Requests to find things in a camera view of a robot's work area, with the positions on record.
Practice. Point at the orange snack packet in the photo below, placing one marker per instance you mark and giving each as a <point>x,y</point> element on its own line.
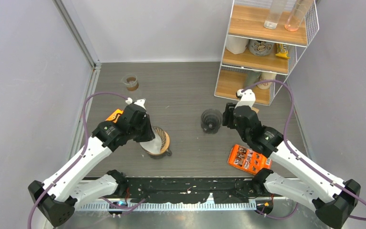
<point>247,160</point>

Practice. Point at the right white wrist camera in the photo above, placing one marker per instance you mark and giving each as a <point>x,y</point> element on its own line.
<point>246,98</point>

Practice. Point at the white paper coffee filter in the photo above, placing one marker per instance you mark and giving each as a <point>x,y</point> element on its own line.
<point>153,143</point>

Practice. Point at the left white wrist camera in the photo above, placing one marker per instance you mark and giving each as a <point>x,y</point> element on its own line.
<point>139,102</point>

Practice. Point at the cream printed cup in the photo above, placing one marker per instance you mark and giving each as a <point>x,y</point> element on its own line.
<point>266,82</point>

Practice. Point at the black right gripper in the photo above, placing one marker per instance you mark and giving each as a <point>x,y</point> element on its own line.
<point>228,115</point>

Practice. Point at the clear glass bottle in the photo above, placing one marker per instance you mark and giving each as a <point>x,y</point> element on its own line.
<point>276,9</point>

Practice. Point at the grey green bottle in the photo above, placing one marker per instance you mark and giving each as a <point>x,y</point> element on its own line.
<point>251,78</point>

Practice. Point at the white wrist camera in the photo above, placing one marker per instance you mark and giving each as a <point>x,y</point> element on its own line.
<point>246,98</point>
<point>139,102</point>

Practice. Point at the white wire wooden shelf rack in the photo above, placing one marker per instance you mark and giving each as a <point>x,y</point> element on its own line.
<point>247,19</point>

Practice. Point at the pink tinted glass bottle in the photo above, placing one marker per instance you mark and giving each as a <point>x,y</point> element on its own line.
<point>298,13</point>

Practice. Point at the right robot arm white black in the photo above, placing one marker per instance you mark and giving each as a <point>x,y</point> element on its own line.
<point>331,198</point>

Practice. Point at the dark glass dripper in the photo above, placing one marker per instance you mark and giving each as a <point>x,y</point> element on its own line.
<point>211,121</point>
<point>165,140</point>

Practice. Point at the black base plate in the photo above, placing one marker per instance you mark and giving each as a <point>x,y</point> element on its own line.
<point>190,190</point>

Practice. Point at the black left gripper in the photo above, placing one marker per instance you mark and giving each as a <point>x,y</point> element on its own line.
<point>149,134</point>

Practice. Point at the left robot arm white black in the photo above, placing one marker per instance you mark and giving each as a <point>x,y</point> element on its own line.
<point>60,195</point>

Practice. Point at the yellow snack bag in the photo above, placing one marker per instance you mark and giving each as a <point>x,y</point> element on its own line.
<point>282,51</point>

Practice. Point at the orange sponge box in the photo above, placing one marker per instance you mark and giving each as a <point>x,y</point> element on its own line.
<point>115,116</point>

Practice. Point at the brown paper coffee filter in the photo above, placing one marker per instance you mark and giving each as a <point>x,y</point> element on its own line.
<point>255,109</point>

